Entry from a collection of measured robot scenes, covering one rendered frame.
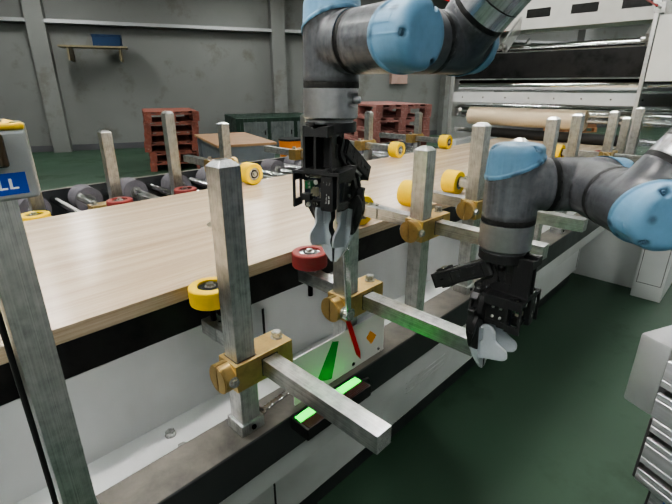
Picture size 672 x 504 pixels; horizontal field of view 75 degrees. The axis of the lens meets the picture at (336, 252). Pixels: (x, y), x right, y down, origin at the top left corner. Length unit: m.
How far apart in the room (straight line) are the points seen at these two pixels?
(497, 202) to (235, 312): 0.41
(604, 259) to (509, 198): 2.85
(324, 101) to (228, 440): 0.56
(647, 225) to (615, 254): 2.90
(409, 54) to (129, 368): 0.70
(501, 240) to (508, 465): 1.26
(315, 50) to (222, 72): 10.07
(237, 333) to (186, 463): 0.22
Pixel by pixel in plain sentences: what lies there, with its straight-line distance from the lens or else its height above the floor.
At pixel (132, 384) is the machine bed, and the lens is 0.92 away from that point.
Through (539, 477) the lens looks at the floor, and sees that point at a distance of 1.82.
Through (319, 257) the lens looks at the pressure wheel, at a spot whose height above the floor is 0.90.
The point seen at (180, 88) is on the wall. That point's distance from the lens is 10.57.
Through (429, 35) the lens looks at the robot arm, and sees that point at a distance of 0.53.
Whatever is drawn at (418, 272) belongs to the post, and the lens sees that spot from 1.04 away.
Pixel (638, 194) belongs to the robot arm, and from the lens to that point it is 0.55.
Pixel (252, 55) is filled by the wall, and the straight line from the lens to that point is 10.78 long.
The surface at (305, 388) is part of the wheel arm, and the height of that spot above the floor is 0.83.
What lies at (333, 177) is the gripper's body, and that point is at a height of 1.14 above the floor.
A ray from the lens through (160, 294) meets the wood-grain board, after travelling 0.85.
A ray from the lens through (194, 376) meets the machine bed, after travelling 0.98.
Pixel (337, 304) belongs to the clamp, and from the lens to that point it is 0.84.
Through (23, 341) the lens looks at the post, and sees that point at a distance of 0.58.
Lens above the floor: 1.25
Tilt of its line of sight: 21 degrees down
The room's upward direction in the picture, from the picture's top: straight up
